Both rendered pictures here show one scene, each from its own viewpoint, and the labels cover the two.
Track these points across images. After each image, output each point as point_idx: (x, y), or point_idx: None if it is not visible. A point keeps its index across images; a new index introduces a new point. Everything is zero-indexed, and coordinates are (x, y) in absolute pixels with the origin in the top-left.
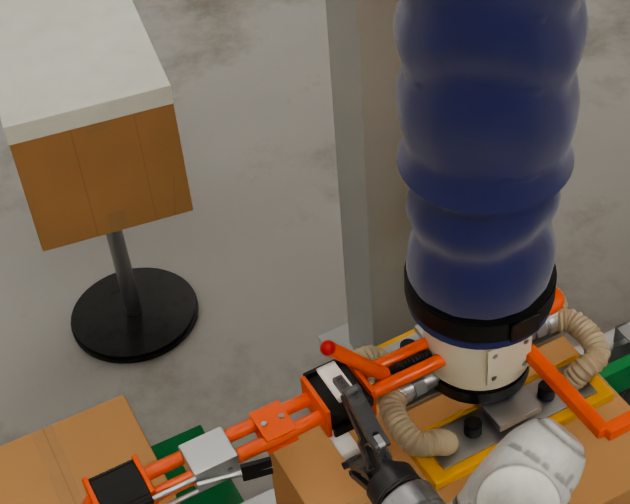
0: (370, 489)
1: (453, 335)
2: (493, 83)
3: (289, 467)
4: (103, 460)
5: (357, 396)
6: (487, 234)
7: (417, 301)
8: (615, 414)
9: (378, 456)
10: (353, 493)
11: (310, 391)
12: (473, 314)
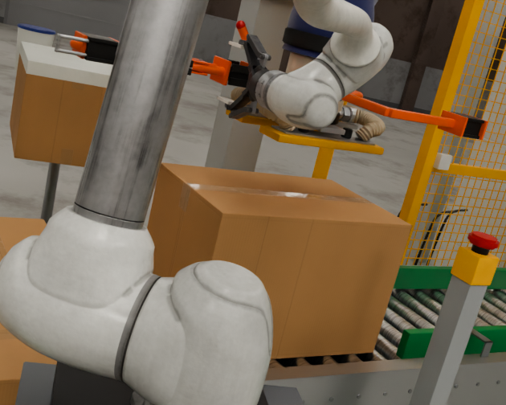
0: (253, 77)
1: (311, 46)
2: None
3: (173, 169)
4: (21, 234)
5: (255, 38)
6: None
7: (293, 30)
8: (373, 206)
9: (261, 66)
10: (212, 184)
11: (220, 58)
12: (326, 31)
